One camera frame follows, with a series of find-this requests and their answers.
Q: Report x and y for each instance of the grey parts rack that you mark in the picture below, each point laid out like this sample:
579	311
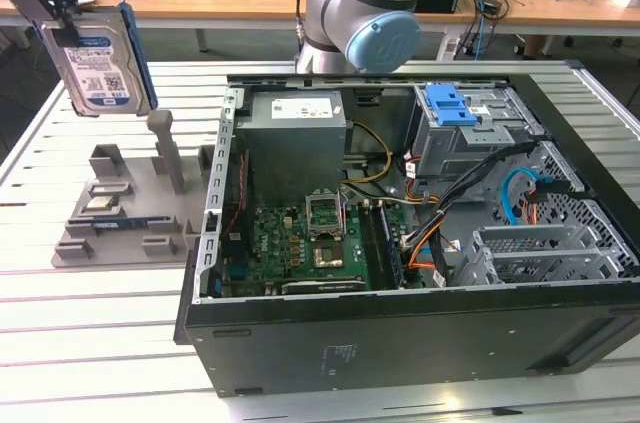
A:
135	178

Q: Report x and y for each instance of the grey metal drive cage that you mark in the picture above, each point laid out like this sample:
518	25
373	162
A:
450	153

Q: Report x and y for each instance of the silver disk bay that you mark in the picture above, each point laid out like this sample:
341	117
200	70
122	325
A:
545	263

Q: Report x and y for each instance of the silver CPU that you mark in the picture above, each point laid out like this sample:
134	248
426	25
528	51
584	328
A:
102	203

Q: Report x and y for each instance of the black PC case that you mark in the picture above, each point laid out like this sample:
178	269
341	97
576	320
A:
400	343

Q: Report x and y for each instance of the black graphics card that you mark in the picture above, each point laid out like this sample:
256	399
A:
325	287

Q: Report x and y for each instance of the black disk power connector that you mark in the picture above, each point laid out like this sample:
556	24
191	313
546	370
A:
555	189

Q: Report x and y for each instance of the white power strip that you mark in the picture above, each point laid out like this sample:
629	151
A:
450	45

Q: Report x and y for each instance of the blue RAM stick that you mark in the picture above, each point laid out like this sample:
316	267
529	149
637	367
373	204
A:
391	248
125	224

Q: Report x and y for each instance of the grey power supply unit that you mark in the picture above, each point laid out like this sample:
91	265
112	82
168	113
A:
290	153

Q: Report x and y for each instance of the hard disk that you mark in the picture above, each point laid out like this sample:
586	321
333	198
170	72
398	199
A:
95	68

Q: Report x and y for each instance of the black RAM slot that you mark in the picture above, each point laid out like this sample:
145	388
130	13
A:
370	243

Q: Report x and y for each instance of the green motherboard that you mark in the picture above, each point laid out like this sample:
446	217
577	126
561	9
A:
280	253

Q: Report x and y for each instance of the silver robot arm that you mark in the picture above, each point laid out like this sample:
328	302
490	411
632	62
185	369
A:
350	8

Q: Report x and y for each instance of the CPU socket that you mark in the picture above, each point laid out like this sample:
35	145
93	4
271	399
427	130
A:
327	255

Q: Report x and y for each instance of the black case fan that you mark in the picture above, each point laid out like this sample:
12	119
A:
235	193

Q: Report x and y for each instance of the blue plastic drive latch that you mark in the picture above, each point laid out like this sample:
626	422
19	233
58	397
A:
447	105

